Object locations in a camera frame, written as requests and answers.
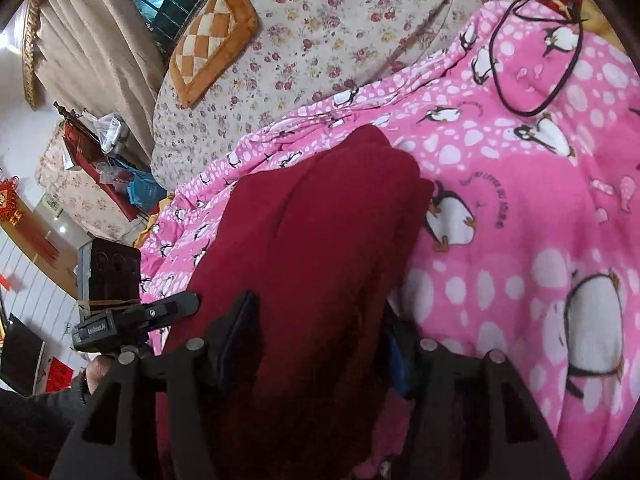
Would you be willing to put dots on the dark red sweater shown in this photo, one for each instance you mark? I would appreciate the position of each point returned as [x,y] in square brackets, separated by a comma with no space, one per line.
[321,244]

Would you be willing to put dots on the red chinese knot decoration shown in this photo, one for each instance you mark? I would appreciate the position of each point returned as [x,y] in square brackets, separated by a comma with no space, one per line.
[14,212]

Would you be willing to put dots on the white plastic bag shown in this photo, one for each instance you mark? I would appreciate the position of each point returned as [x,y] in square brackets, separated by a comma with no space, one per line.
[111,130]

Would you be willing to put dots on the yellow red cartoon blanket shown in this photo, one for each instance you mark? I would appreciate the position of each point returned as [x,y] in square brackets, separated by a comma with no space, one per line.
[592,18]

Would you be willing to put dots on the blue plastic bag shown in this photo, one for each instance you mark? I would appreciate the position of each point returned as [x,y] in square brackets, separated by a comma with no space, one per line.
[143,191]

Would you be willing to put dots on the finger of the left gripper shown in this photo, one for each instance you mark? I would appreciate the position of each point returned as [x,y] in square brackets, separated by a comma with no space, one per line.
[164,312]

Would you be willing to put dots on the orange checkered cushion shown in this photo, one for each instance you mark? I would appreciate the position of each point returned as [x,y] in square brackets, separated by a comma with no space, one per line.
[214,39]

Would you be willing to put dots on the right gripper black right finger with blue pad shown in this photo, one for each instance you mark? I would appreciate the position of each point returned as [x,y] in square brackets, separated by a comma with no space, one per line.
[472,418]

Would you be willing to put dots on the floral quilt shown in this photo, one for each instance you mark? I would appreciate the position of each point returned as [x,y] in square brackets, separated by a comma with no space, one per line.
[302,52]

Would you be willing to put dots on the red chair with clutter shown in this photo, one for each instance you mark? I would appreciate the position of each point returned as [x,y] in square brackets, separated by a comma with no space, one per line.
[85,153]

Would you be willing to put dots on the pink penguin blanket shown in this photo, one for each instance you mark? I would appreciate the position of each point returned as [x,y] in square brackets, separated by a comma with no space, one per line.
[529,127]

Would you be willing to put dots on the beige curtain left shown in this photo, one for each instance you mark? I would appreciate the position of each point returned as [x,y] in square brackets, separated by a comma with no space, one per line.
[98,56]

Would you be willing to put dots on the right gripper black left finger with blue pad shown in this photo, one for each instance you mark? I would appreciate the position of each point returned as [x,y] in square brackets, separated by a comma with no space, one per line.
[116,438]

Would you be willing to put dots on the person's left hand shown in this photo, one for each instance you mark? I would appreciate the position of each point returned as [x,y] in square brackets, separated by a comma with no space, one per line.
[96,370]

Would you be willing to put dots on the black sleeve forearm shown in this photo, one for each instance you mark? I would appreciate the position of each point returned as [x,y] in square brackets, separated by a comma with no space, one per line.
[35,428]

